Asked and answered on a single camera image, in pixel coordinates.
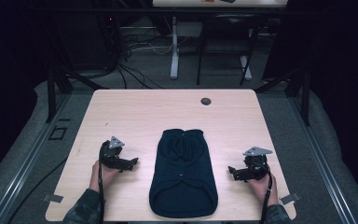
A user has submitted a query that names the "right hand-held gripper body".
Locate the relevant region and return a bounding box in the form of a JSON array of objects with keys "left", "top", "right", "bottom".
[{"left": 241, "top": 146, "right": 274, "bottom": 182}]

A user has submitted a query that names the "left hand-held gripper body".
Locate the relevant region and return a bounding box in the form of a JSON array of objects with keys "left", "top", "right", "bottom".
[{"left": 98, "top": 135, "right": 126, "bottom": 171}]

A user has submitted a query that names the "dark navy knit sweater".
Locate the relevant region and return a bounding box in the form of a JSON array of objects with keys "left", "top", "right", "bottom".
[{"left": 148, "top": 128, "right": 219, "bottom": 218}]

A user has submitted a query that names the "person's left hand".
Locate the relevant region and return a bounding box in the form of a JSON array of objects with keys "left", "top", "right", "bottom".
[{"left": 89, "top": 160, "right": 123, "bottom": 194}]

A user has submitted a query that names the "person's right hand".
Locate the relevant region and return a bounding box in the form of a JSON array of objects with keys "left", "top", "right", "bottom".
[{"left": 246, "top": 173, "right": 280, "bottom": 207}]

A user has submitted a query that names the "black computer tower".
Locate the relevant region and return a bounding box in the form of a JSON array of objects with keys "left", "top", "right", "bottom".
[{"left": 52, "top": 13, "right": 120, "bottom": 71}]

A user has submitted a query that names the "black chair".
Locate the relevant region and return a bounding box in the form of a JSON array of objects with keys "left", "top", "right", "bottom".
[{"left": 196, "top": 13, "right": 267, "bottom": 87}]

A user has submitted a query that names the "white background desk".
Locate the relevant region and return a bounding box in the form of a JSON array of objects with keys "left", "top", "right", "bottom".
[{"left": 152, "top": 0, "right": 289, "bottom": 80}]

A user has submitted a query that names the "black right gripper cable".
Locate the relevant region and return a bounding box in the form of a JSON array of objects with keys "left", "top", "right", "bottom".
[{"left": 251, "top": 161, "right": 274, "bottom": 224}]

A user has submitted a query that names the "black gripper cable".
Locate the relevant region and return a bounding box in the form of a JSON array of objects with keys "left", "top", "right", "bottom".
[
  {"left": 251, "top": 161, "right": 274, "bottom": 224},
  {"left": 97, "top": 140, "right": 110, "bottom": 224}
]

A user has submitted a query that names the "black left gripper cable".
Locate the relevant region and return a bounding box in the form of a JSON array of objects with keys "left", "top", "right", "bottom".
[{"left": 97, "top": 140, "right": 110, "bottom": 224}]

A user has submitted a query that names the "grey metal table bracket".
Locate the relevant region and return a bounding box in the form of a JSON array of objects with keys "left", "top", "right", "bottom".
[
  {"left": 41, "top": 193, "right": 64, "bottom": 204},
  {"left": 279, "top": 192, "right": 301, "bottom": 205}
]

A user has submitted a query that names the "grey metal floor rail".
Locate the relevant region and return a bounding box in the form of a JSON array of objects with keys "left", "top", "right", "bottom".
[
  {"left": 0, "top": 92, "right": 73, "bottom": 224},
  {"left": 287, "top": 96, "right": 358, "bottom": 224}
]

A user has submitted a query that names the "black metal frame stand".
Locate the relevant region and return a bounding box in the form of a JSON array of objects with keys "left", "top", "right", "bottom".
[
  {"left": 27, "top": 0, "right": 110, "bottom": 124},
  {"left": 255, "top": 66, "right": 311, "bottom": 127}
]

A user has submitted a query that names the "black floor cable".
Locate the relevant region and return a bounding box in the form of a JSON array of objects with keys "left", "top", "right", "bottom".
[{"left": 6, "top": 157, "right": 69, "bottom": 224}]

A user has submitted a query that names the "bundle of floor cables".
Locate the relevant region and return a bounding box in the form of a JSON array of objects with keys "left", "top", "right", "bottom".
[{"left": 99, "top": 15, "right": 190, "bottom": 91}]

